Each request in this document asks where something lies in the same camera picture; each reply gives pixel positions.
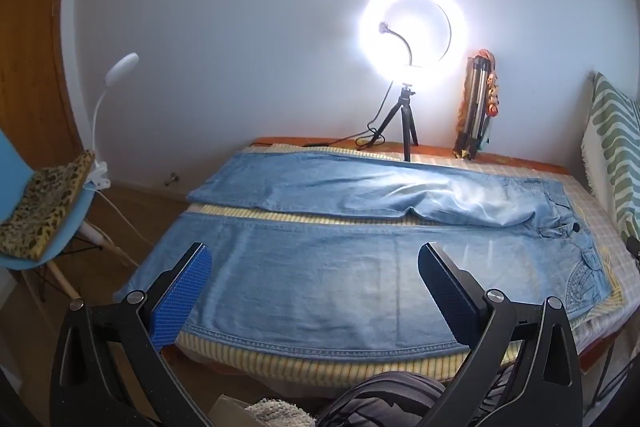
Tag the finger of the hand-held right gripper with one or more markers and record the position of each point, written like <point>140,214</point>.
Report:
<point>635,248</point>

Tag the folded silver tripod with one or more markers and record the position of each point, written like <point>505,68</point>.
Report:
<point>475,107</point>

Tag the person's dark trousers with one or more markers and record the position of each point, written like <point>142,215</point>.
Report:
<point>380,402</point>

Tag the yellow striped blanket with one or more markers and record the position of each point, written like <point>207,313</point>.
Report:
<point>300,217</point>

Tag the white clip desk lamp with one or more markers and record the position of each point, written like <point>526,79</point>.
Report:
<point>122,67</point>

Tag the wooden door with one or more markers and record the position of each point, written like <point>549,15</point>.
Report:
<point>30,57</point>

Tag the orange fuzzy cloth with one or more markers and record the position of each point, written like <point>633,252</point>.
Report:
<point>459,122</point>

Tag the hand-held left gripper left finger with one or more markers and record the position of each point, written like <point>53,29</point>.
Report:
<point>182,297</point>

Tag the black mini tripod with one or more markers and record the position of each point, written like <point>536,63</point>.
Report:
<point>406,122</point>

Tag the white fuzzy cloth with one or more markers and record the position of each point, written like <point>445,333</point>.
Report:
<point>280,413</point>

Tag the green patterned pillow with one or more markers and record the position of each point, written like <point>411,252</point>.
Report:
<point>615,142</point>

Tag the blue denim pants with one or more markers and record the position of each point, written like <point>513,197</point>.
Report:
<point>325,277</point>

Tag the cardboard box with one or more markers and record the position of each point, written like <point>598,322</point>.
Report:
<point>227,412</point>

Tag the metal door stopper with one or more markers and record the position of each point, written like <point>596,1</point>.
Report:
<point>172,177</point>

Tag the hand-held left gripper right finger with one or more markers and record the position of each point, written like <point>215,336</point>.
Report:
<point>450,302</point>

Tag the light blue chair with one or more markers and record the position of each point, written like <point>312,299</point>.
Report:
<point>65,237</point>

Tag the leopard print cushion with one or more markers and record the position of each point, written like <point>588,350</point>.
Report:
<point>40,202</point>

